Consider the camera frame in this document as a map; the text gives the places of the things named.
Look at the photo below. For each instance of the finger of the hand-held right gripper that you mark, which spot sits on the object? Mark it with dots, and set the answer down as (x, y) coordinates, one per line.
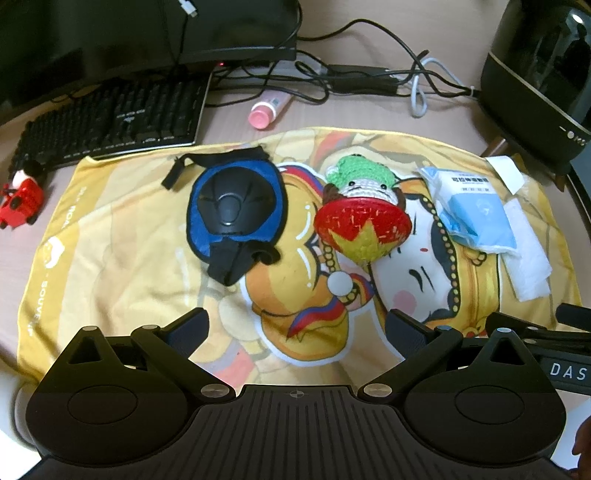
(577, 314)
(521, 328)

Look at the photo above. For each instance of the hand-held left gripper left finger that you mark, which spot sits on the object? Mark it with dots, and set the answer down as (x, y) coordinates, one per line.
(191, 330)

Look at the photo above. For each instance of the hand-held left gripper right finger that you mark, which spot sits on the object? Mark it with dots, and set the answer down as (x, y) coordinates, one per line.
(408, 332)

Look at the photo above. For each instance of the red yellow crocheted toy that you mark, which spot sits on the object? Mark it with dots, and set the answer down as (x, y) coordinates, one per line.
(360, 221)

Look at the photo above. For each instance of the yellow printed cartoon cloth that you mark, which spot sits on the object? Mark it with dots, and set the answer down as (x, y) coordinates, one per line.
(138, 258)

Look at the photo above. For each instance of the blue black knee pad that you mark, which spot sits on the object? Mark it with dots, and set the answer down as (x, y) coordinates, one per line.
(231, 203)

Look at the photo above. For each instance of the folded white paper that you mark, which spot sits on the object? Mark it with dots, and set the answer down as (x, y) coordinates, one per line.
(505, 170)

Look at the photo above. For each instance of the red toy car figure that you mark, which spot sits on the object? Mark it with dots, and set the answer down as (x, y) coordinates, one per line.
(21, 203)

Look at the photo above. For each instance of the pink tube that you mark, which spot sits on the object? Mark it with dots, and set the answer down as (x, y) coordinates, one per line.
(263, 115)

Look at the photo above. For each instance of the black keyboard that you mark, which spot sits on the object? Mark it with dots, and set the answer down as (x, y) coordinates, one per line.
(115, 115)

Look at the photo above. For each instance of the black power adapter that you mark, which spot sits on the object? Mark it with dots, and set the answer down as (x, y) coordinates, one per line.
(364, 83)

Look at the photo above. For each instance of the black round appliance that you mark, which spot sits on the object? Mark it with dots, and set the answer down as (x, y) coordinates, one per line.
(531, 55)

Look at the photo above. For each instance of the grey power strip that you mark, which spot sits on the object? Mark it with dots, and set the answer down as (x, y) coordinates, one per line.
(300, 68)

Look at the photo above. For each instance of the black computer monitor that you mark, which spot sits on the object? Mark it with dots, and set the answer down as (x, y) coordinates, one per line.
(92, 37)

